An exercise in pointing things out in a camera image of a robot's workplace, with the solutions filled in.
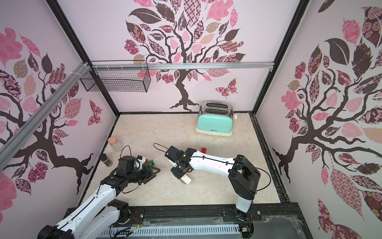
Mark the aluminium rail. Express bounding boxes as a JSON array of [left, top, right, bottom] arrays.
[[1, 62, 90, 170], [148, 62, 274, 70]]

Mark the black camera cable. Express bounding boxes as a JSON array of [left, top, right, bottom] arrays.
[[153, 142, 172, 153]]

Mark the white brick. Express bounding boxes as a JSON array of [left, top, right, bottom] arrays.
[[180, 174, 192, 185]]

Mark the aluminium rail back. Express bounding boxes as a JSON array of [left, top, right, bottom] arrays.
[[148, 62, 274, 70]]

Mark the pink lidded glass jar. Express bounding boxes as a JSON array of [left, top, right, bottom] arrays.
[[107, 136, 123, 152]]

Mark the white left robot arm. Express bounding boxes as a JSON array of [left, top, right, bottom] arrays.
[[37, 165, 161, 239]]

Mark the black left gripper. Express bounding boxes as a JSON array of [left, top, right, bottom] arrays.
[[128, 164, 162, 185]]

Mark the aluminium rail left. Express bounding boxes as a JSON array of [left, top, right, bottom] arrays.
[[1, 62, 90, 170]]

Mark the white slotted cable duct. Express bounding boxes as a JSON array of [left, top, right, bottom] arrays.
[[97, 224, 242, 239]]

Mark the black enclosure corner post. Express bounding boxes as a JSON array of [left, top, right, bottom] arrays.
[[252, 0, 310, 116]]

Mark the dark spice bottle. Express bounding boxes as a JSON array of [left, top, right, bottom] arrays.
[[99, 153, 113, 167]]

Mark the mint green Belinee toaster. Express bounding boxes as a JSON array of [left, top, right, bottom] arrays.
[[195, 101, 236, 136]]

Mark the black wire basket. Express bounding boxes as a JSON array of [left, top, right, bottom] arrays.
[[81, 60, 151, 93]]

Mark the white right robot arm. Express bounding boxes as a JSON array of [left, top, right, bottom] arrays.
[[165, 146, 261, 214]]

